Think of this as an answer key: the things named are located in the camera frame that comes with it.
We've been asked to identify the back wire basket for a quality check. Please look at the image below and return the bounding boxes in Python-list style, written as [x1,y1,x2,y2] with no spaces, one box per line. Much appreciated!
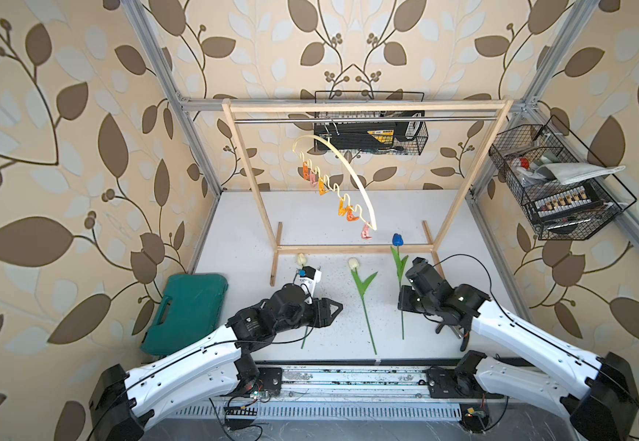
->
[313,89,429,155]

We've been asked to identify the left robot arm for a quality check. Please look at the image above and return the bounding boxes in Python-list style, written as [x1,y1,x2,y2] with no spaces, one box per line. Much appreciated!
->
[88,283,343,440]

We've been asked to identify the wooden clothes rack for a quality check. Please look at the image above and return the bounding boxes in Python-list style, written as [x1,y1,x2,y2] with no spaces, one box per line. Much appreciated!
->
[221,98,515,286]

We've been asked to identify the orange handled pliers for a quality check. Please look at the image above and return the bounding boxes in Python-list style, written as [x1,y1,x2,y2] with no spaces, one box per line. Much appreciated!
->
[435,323,470,353]

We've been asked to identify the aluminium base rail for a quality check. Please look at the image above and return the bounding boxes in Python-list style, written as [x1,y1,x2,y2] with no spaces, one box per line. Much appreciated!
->
[131,363,519,406]

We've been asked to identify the right wire basket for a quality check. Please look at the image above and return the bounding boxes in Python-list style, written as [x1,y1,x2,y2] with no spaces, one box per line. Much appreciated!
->
[490,116,637,241]

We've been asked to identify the yellow clip hanger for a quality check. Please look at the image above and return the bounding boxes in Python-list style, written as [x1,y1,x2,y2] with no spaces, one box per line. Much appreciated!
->
[291,133,379,241]

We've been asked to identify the white paper in basket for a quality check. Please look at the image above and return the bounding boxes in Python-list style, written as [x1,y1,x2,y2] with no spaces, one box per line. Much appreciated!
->
[534,163,625,186]

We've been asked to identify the black box in basket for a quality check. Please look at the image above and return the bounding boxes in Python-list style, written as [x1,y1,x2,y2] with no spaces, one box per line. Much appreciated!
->
[314,122,397,153]

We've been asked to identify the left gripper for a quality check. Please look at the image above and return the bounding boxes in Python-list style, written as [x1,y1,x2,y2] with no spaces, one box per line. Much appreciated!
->
[274,300,348,340]

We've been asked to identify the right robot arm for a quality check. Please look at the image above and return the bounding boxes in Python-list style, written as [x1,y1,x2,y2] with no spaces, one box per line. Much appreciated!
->
[398,257,639,440]

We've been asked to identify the green tool case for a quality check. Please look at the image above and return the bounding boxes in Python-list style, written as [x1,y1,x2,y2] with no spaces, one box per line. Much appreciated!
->
[141,274,228,356]

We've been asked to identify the white tulip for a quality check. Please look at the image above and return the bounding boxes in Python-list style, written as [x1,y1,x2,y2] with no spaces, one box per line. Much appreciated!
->
[348,257,378,356]
[296,253,310,349]

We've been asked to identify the blue tulip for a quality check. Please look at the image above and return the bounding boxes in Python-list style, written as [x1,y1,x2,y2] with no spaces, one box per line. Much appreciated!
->
[389,232,409,341]

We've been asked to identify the wire basket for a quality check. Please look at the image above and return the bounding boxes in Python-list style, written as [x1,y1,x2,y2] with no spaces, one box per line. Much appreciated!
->
[490,116,637,241]
[313,89,429,155]

